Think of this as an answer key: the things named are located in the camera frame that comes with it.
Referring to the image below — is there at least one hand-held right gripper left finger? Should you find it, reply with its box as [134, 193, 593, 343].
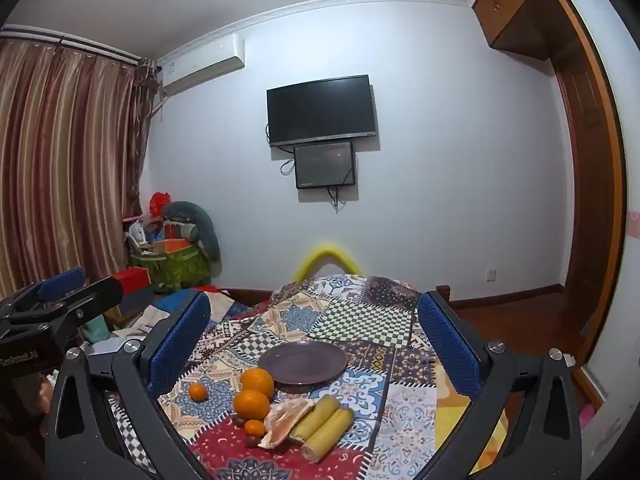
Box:
[44, 290, 221, 480]

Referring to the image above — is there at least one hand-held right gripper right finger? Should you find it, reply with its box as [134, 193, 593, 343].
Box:
[417, 290, 583, 480]

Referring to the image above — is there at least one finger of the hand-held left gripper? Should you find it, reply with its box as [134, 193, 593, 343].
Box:
[0, 267, 86, 316]
[7, 276, 125, 330]

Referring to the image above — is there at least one large orange with sticker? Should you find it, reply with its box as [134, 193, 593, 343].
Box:
[233, 389, 271, 422]

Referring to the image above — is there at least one dark purple plate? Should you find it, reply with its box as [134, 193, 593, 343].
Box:
[257, 341, 349, 395]

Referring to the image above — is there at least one pomelo wedge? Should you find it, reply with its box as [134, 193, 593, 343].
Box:
[257, 399, 317, 450]

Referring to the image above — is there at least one red box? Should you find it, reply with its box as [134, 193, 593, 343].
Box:
[111, 268, 152, 296]

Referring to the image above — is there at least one green storage box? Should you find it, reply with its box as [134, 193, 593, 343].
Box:
[131, 245, 212, 293]

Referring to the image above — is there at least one wooden baseboard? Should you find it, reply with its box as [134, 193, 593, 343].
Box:
[450, 284, 565, 311]

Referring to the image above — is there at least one orange box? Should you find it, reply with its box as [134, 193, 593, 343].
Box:
[152, 239, 193, 256]

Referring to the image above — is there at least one patchwork printed blanket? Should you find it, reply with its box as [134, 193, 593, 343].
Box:
[107, 272, 506, 480]

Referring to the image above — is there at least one grey plush pillow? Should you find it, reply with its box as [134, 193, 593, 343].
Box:
[162, 201, 222, 263]

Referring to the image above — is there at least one striped brown curtain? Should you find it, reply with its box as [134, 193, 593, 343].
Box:
[0, 37, 166, 301]

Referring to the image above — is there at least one wooden door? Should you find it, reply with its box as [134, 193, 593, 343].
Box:
[542, 0, 628, 376]

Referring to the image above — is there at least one white air conditioner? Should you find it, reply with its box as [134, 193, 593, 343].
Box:
[159, 33, 246, 97]

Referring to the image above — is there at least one wooden overhead cabinet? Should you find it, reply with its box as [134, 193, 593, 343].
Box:
[472, 0, 566, 61]

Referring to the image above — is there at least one wooden bed frame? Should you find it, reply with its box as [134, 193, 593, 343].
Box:
[215, 287, 276, 307]

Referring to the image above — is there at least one small black wall screen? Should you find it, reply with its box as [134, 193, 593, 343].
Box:
[293, 141, 357, 190]

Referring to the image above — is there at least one black wall television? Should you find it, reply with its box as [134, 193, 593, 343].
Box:
[266, 75, 378, 148]

